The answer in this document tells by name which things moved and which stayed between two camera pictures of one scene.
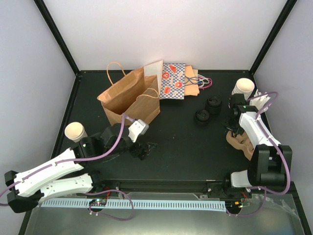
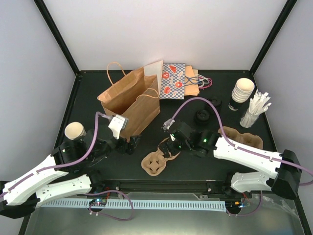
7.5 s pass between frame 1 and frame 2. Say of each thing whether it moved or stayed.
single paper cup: stayed
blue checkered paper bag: stayed
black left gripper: moved
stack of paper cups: stayed
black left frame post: stayed
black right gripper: moved
